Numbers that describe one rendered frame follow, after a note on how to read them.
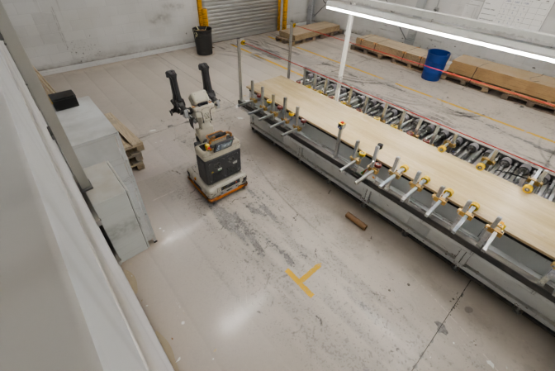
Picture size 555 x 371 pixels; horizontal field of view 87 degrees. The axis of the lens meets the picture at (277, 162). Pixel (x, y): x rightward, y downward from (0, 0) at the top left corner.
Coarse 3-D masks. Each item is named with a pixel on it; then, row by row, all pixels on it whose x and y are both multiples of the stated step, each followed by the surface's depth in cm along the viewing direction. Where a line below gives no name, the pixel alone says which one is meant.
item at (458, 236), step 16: (256, 112) 469; (288, 128) 431; (304, 144) 409; (336, 160) 374; (384, 192) 334; (416, 208) 313; (432, 224) 303; (464, 240) 283; (480, 256) 277; (496, 256) 269; (512, 272) 260; (544, 288) 246
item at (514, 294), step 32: (256, 96) 493; (256, 128) 533; (320, 160) 438; (352, 192) 409; (416, 192) 330; (416, 224) 352; (480, 224) 289; (448, 256) 331; (512, 256) 278; (544, 256) 257; (512, 288) 294; (544, 320) 279
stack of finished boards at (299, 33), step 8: (312, 24) 1083; (320, 24) 1088; (328, 24) 1092; (336, 24) 1097; (280, 32) 999; (288, 32) 982; (296, 32) 986; (304, 32) 989; (312, 32) 1005; (320, 32) 1034; (328, 32) 1063
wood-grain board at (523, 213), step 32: (288, 96) 469; (320, 96) 474; (320, 128) 398; (352, 128) 399; (384, 128) 402; (384, 160) 344; (416, 160) 347; (448, 160) 349; (480, 192) 307; (512, 192) 309; (512, 224) 274; (544, 224) 275
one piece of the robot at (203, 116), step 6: (210, 102) 370; (192, 108) 359; (198, 108) 358; (204, 108) 363; (210, 108) 368; (192, 114) 366; (198, 114) 361; (204, 114) 366; (210, 114) 372; (198, 120) 374; (204, 120) 369; (210, 120) 375; (198, 126) 390; (204, 126) 381; (210, 126) 389; (198, 132) 383; (204, 132) 386; (210, 132) 392; (198, 138) 390; (204, 138) 390
